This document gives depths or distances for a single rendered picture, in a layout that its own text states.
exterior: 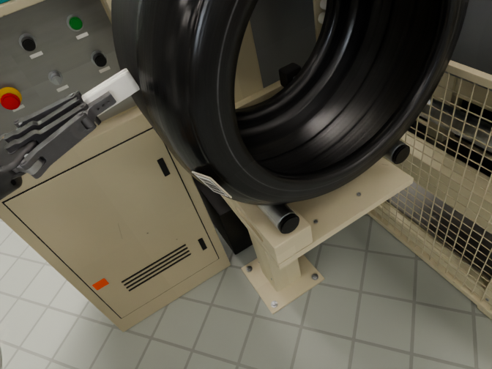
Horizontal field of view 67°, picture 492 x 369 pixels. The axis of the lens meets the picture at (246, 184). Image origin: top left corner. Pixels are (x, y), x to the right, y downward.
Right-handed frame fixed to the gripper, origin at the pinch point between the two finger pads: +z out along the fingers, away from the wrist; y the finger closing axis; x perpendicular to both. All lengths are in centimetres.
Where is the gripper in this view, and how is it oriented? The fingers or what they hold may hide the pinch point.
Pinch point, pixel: (111, 92)
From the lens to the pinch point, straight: 54.5
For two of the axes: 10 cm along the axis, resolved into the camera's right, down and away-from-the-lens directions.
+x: 3.2, 6.1, 7.2
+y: -4.9, -5.4, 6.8
